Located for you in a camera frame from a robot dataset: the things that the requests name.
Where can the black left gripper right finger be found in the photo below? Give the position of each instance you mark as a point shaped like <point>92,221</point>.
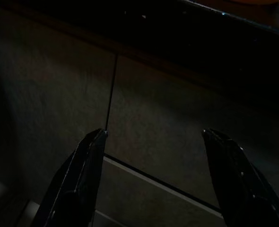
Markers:
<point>236,189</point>

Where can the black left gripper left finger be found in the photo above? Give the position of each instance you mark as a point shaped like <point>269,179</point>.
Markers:
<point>78,189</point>

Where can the grey stone-look drawer front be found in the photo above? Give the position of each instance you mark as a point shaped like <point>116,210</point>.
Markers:
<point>142,186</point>
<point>130,221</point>
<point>165,118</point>

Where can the grey stone-look cabinet door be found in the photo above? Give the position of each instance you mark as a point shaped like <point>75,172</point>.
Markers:
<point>47,94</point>

